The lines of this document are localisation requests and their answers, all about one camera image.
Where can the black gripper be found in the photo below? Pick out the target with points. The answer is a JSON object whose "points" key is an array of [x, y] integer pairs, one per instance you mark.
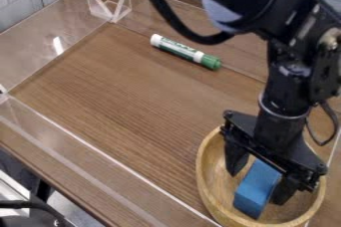
{"points": [[272, 136]]}

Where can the blue rectangular block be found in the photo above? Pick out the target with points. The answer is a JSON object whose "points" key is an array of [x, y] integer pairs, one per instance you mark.
{"points": [[255, 189]]}

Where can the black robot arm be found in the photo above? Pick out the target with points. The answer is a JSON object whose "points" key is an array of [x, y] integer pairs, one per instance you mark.
{"points": [[301, 30]]}

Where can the brown wooden bowl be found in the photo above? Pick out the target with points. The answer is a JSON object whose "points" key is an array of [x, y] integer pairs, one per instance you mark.
{"points": [[217, 186]]}

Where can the green and white marker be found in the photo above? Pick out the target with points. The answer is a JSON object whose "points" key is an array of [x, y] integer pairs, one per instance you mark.
{"points": [[186, 52]]}

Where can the black metal table leg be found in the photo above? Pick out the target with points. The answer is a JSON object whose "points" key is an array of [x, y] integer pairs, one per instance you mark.
{"points": [[43, 191]]}

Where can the clear acrylic tray wall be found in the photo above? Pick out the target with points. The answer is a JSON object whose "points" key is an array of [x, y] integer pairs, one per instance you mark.
{"points": [[110, 118]]}

